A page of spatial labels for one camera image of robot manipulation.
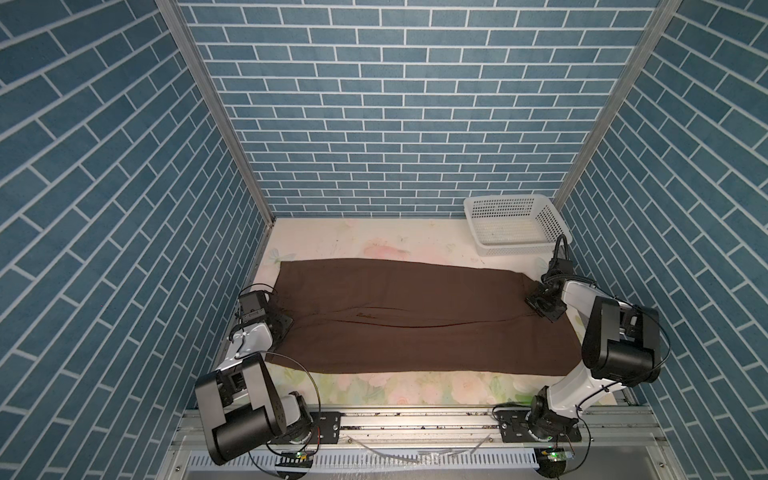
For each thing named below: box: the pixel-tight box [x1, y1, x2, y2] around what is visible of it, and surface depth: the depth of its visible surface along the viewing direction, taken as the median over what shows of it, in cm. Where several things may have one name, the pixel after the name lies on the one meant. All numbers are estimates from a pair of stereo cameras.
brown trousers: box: [271, 258, 583, 375], surface depth 94 cm
